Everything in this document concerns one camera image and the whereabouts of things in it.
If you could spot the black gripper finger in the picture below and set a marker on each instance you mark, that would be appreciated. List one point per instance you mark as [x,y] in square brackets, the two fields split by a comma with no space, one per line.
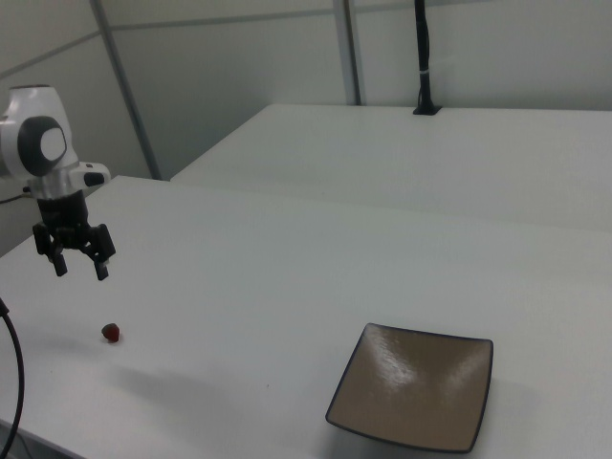
[58,263]
[101,268]

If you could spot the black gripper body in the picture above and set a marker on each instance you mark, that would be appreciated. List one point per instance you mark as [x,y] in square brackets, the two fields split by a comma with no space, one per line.
[64,220]

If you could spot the red strawberry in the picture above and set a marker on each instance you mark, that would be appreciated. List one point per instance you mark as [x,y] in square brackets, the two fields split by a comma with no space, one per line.
[111,333]

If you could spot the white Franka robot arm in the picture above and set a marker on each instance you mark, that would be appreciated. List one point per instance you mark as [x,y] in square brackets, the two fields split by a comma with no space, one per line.
[43,143]

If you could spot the square brown ceramic plate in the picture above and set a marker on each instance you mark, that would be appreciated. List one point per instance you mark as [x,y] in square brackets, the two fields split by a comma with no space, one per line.
[411,387]

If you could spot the grey metal partition post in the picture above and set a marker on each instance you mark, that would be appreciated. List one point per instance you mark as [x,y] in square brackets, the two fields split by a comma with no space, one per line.
[350,48]
[126,95]

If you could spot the black camera stand pole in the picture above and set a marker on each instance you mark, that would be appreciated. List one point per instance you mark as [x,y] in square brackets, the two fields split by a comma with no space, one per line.
[424,57]

